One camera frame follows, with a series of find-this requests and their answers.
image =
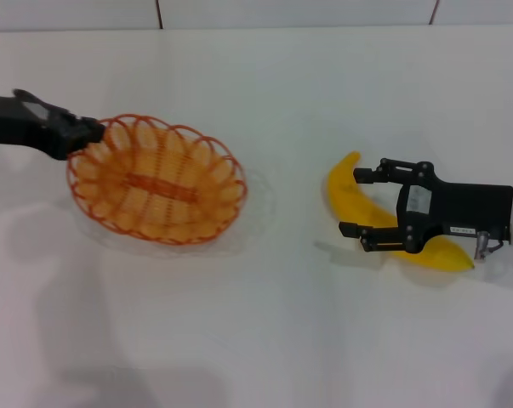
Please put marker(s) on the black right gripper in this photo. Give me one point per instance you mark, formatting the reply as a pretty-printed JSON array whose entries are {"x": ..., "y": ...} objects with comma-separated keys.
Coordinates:
[{"x": 464, "y": 208}]

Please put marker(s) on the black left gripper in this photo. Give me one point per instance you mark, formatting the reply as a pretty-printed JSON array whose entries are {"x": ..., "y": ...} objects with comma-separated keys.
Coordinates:
[{"x": 22, "y": 123}]

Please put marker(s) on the yellow banana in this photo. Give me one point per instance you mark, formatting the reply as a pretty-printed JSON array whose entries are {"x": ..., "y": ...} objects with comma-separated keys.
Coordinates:
[{"x": 349, "y": 191}]

